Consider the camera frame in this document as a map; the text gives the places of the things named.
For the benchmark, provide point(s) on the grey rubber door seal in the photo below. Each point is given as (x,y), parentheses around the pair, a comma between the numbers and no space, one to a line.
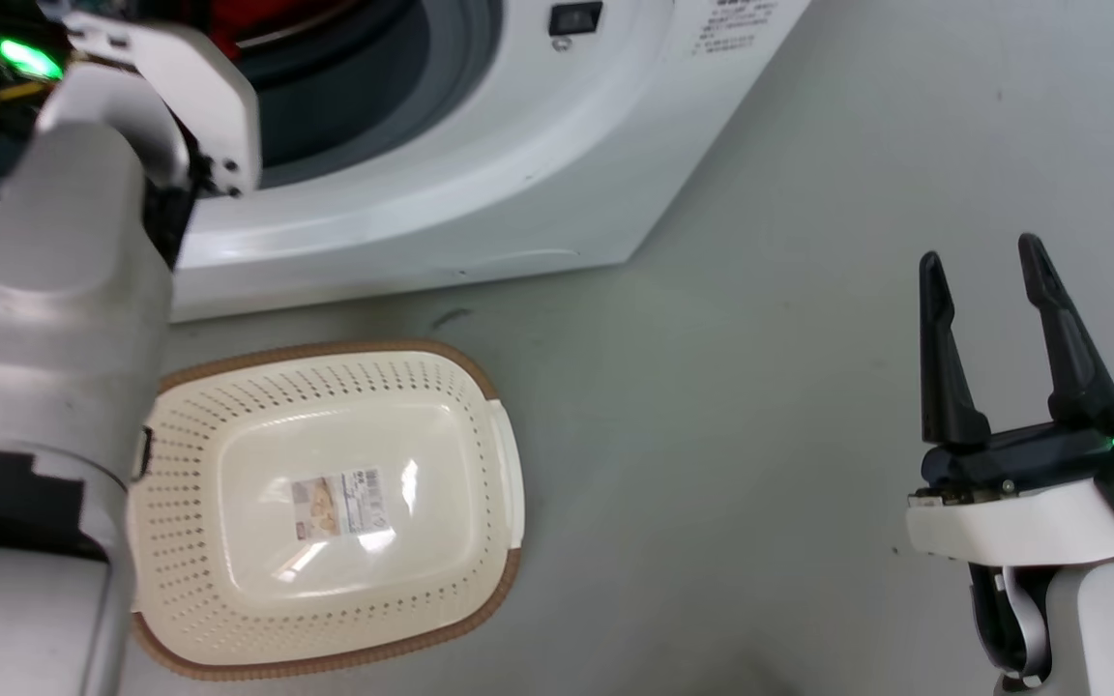
(378,87)

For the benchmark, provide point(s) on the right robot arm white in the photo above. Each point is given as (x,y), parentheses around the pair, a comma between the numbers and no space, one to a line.
(1113,628)

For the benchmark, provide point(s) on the black door latch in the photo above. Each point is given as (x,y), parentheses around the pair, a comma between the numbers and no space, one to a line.
(576,17)

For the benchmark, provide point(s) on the red garment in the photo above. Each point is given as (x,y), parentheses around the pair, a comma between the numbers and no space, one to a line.
(246,23)

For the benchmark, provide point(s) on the paper product sticker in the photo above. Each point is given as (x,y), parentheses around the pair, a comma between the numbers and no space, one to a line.
(339,501)

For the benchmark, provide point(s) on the white front-load washing machine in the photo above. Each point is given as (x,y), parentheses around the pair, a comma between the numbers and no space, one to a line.
(480,174)

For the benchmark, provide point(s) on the cream perforated laundry basket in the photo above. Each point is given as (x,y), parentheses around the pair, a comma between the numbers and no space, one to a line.
(257,604)

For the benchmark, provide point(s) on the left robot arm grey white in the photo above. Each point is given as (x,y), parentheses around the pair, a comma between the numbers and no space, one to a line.
(54,290)

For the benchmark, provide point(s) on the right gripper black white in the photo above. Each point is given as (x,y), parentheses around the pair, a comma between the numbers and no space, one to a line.
(1031,512)

